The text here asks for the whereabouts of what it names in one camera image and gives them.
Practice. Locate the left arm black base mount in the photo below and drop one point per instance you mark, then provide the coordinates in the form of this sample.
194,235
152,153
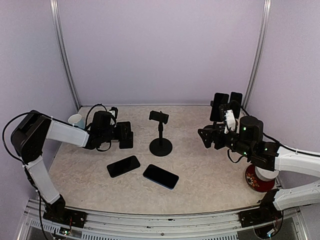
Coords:
70,217

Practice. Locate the aluminium frame post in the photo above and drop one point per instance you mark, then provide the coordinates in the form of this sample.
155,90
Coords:
63,53
259,51

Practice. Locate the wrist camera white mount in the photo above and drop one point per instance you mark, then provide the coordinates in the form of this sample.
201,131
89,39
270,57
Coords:
114,111
228,118

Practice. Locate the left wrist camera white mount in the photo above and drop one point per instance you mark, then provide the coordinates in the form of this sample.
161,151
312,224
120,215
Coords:
114,111

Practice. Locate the black phone blue edge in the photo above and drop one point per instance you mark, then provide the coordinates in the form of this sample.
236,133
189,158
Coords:
161,176
236,98

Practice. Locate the left aluminium frame post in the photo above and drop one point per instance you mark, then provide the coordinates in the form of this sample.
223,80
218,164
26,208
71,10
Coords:
63,53

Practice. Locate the white bowl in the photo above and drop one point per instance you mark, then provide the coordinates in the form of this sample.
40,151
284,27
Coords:
266,175

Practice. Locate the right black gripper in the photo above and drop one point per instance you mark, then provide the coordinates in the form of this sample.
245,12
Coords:
212,132

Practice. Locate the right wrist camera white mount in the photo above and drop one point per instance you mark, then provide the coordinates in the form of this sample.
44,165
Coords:
228,118

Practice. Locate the red floral plate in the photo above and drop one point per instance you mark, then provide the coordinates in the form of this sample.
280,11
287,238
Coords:
255,182

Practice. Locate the black pole phone stand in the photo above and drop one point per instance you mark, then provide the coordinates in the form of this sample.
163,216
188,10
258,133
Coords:
215,114
160,146

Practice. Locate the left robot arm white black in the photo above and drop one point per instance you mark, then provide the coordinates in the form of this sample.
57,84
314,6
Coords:
29,137

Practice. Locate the light blue white cup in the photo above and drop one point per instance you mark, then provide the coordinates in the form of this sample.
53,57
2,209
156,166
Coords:
77,120

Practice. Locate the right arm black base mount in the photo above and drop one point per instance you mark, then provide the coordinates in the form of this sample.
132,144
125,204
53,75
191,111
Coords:
258,216

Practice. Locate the right aluminium frame post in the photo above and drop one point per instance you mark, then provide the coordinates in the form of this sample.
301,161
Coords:
259,51

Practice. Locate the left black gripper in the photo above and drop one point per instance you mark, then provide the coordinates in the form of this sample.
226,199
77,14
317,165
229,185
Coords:
122,133

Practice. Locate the black folding phone stand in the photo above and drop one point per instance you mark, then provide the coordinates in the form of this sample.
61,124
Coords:
126,143

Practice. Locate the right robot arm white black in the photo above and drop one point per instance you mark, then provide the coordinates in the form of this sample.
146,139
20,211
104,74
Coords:
245,137

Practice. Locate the front aluminium rail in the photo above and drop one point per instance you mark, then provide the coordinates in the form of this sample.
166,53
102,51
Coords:
223,225

